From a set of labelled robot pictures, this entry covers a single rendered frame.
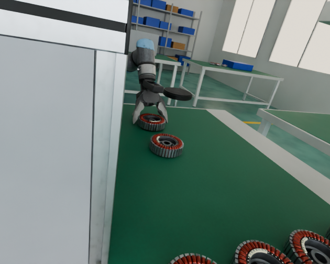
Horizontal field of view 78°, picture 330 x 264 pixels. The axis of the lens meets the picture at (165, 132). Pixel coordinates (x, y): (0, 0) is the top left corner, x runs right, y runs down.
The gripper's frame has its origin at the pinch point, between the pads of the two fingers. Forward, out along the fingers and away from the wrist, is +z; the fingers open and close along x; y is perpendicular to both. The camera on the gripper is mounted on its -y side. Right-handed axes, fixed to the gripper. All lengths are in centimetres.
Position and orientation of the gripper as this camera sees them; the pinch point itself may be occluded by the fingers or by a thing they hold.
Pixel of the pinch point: (151, 123)
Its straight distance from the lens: 83.7
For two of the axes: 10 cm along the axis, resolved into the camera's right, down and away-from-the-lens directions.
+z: 0.6, 10.0, -0.3
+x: -8.9, 0.4, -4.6
